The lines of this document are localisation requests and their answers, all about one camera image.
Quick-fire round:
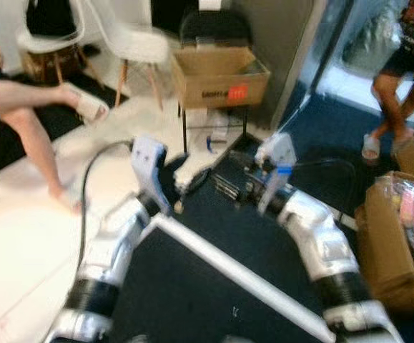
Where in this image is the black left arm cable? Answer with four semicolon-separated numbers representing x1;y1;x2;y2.
74;139;136;287

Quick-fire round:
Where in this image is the cardboard box with orange label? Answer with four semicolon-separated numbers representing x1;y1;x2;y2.
171;46;272;109

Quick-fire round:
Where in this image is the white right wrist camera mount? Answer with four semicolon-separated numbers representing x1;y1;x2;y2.
253;132;298;217

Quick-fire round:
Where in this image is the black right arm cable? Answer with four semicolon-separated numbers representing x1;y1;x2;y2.
292;157;361;215

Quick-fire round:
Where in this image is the seated person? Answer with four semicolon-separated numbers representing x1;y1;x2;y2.
0;27;112;215

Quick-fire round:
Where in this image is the cardboard box with trash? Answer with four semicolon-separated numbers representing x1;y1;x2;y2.
353;171;414;317

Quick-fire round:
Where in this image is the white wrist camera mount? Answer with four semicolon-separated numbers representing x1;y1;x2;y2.
253;132;298;217
130;134;170;217

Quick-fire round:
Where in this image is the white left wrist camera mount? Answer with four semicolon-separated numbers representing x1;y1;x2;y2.
130;134;170;217

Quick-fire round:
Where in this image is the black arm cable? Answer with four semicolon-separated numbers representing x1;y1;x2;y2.
74;139;136;287
292;157;361;215

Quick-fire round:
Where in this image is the white shell chair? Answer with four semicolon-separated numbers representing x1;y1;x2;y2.
16;0;87;86
85;0;173;111

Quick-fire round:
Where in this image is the pink packet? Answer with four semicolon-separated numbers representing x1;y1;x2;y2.
400;182;414;227

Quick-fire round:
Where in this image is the black metal chair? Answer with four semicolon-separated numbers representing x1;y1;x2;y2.
178;7;255;154

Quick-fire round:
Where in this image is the grey robot right leg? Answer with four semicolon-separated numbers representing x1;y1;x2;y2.
221;332;259;343

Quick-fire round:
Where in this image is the standing person in shorts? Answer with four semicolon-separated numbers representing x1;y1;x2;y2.
360;0;414;163

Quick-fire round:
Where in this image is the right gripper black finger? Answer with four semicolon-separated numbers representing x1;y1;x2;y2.
211;174;245;203

